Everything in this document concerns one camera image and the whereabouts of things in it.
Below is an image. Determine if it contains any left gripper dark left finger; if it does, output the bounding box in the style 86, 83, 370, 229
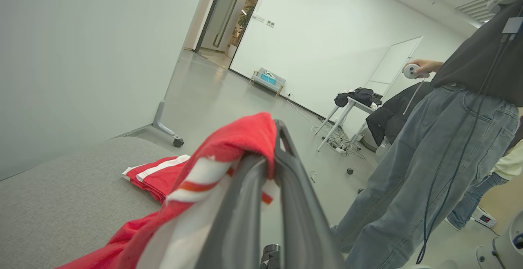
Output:
196, 157, 268, 269

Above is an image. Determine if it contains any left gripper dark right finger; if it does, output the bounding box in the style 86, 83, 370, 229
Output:
273, 120, 346, 269

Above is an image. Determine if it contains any red white Bulls jersey shirt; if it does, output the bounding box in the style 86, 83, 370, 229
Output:
57, 112, 282, 269

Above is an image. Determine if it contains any white VR controller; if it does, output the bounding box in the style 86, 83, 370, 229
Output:
402, 64, 430, 116

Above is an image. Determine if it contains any grey metal-legged table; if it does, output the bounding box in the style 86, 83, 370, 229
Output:
317, 95, 382, 152

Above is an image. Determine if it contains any person's bare hand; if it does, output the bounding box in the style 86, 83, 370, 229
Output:
402, 59, 445, 77

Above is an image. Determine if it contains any grey partition foot with caster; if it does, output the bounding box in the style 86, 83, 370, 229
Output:
118, 101, 184, 148

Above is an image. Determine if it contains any person in blue jeans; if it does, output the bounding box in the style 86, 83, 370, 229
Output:
330, 0, 523, 269

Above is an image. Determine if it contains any black jacket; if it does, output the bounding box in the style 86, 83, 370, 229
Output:
366, 82, 434, 147

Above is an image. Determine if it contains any black clothes pile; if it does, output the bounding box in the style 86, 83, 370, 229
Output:
334, 88, 383, 108

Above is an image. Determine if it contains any person in pale yellow top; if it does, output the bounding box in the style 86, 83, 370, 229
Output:
445, 138, 523, 232

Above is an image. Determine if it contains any white power supply box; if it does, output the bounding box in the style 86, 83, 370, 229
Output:
472, 207, 498, 229

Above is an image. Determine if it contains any white whiteboard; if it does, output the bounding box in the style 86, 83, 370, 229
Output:
365, 36, 424, 98

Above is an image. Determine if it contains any green potted plant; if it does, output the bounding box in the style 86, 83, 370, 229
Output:
235, 5, 255, 59

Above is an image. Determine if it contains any frosted grey partition panel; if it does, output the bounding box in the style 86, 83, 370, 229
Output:
0, 0, 211, 182

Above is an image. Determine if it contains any ceiling air vent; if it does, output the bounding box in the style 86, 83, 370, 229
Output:
456, 0, 492, 22

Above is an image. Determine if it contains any power strip with cables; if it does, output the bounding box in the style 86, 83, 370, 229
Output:
314, 126, 361, 156

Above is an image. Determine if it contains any black headset cable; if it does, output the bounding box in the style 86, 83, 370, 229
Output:
416, 13, 523, 265

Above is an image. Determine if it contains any glass door with dark frame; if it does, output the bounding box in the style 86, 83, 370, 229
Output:
195, 0, 246, 53

